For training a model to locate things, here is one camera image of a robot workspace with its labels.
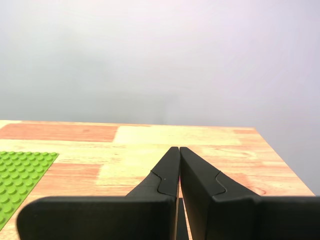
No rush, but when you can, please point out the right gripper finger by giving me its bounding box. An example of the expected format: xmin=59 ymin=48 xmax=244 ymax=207
xmin=15 ymin=146 xmax=181 ymax=240
xmin=179 ymin=146 xmax=320 ymax=240

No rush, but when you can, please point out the green studded baseplate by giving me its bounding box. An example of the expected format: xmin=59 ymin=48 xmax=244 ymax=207
xmin=0 ymin=151 xmax=60 ymax=226

